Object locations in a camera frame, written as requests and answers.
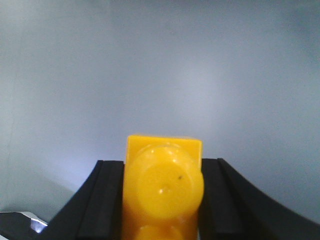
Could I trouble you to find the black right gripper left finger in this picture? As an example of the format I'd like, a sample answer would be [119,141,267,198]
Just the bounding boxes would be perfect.
[37,160,124,240]

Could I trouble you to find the yellow toy brick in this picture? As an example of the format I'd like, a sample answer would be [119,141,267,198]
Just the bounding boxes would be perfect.
[121,135,205,240]

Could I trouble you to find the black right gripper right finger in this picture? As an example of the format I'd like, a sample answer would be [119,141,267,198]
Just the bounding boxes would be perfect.
[198,158,320,240]

